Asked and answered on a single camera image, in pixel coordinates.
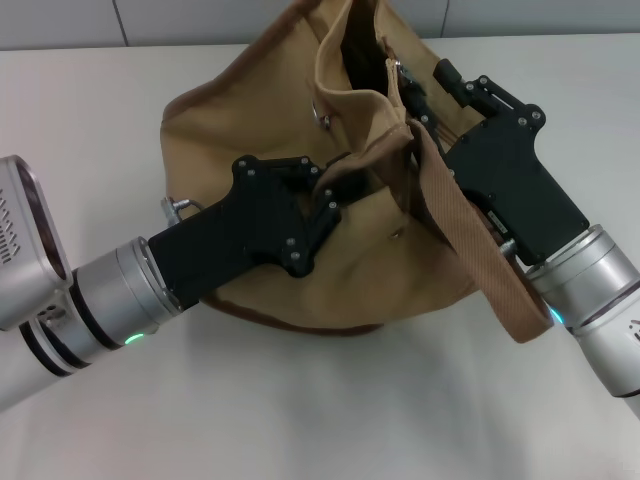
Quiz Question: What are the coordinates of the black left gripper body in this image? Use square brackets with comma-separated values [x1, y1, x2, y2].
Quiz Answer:
[148, 157, 316, 309]

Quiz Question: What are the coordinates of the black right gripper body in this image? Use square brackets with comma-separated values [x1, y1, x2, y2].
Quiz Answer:
[442, 106, 591, 266]

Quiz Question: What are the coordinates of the khaki canvas food bag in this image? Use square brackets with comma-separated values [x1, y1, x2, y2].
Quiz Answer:
[159, 0, 554, 344]

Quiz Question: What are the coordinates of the left gripper silver cable connector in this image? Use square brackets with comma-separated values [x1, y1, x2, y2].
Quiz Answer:
[159, 197, 201, 226]

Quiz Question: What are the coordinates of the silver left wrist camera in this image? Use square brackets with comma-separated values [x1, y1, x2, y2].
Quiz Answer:
[0, 154, 74, 332]

